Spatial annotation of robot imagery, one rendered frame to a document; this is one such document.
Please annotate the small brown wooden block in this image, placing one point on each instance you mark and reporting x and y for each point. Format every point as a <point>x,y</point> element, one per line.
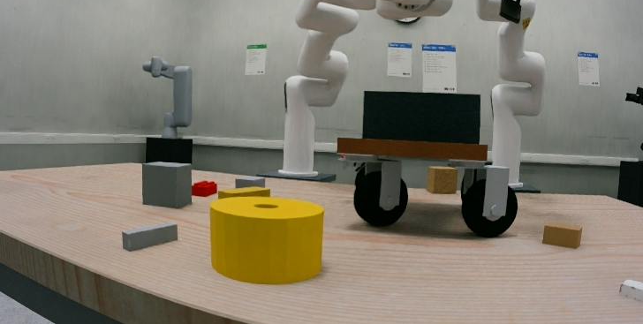
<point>562,235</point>

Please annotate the yellow cylinder with center hole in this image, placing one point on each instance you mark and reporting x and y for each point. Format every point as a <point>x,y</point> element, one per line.
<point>252,241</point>

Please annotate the yellow flat bar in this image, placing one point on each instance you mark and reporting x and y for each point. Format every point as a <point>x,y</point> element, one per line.
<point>244,192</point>

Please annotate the red toy brick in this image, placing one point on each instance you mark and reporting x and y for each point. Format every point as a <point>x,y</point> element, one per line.
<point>205,189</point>

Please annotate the tan cardboard box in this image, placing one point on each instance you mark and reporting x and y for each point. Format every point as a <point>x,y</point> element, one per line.
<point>442,181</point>

